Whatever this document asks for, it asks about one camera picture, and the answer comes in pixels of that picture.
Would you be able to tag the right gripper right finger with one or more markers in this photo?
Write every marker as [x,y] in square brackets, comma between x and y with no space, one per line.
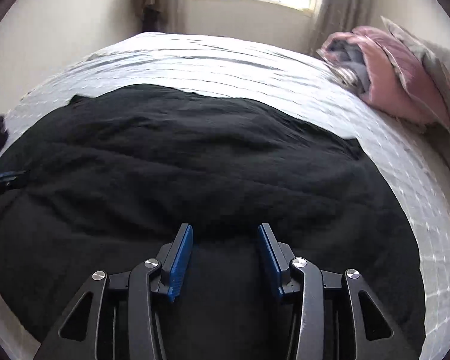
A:
[334,315]

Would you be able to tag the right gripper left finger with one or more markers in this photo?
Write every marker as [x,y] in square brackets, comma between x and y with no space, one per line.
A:
[114,316]

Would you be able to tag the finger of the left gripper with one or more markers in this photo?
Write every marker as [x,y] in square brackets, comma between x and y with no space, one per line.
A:
[12,180]

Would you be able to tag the black large garment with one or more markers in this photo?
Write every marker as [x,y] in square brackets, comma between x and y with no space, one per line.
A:
[109,180]

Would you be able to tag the left curtain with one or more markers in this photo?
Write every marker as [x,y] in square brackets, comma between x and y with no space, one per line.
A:
[165,16]

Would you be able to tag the pink velvet pillow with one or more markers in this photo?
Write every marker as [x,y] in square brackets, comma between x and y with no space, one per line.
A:
[414,79]

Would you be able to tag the grey white bedspread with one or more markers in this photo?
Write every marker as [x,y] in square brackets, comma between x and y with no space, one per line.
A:
[300,86]

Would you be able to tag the grey pink pillow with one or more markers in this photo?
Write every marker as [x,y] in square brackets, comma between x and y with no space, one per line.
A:
[434,58]

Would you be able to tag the grey right curtain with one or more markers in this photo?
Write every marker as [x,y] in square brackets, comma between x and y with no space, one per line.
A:
[336,16]

